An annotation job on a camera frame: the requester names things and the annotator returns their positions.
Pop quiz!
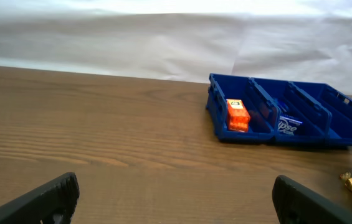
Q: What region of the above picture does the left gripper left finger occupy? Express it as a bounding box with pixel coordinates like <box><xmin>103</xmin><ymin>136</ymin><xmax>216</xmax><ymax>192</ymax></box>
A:
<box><xmin>0</xmin><ymin>172</ymin><xmax>80</xmax><ymax>224</ymax></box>

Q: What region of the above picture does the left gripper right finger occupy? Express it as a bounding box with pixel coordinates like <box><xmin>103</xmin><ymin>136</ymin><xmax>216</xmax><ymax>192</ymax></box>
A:
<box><xmin>271</xmin><ymin>175</ymin><xmax>352</xmax><ymax>224</ymax></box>

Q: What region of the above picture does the orange candy box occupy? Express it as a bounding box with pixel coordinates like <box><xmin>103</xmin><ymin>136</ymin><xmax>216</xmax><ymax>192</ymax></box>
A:
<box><xmin>226</xmin><ymin>98</ymin><xmax>247</xmax><ymax>125</ymax></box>
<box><xmin>227</xmin><ymin>110</ymin><xmax>252</xmax><ymax>133</ymax></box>

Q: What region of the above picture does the gold wrapped candy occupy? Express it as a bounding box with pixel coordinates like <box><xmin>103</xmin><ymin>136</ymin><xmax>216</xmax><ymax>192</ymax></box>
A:
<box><xmin>339</xmin><ymin>172</ymin><xmax>352</xmax><ymax>195</ymax></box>

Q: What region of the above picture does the blue tray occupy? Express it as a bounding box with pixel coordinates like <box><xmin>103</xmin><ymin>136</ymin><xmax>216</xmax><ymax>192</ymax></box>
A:
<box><xmin>205</xmin><ymin>73</ymin><xmax>352</xmax><ymax>147</ymax></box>

